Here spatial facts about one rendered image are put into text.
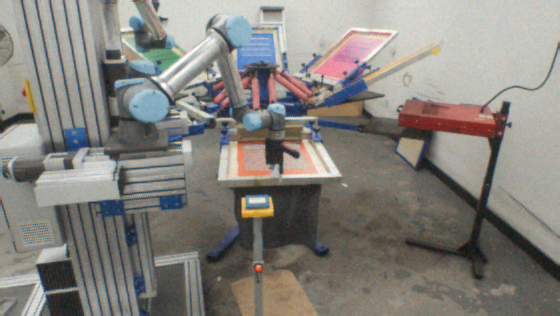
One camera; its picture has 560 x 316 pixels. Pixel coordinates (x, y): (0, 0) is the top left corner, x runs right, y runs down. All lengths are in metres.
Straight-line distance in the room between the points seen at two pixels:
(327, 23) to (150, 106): 5.36
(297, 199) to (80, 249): 1.05
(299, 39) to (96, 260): 5.14
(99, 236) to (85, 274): 0.22
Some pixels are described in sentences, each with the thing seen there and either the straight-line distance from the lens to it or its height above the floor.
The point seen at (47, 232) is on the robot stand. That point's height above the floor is 0.85.
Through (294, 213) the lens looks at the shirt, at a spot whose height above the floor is 0.73.
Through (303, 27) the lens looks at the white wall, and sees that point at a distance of 6.41.
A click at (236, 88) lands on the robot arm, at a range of 1.63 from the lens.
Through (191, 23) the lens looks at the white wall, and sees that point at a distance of 6.36.
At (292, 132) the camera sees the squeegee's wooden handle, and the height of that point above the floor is 1.02.
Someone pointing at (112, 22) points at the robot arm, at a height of 1.67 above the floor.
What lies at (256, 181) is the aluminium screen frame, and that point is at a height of 0.98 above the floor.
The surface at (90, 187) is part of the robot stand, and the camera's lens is 1.44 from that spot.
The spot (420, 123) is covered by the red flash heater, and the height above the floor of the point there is 1.05.
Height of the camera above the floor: 1.73
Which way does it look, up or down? 22 degrees down
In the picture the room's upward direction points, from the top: 1 degrees clockwise
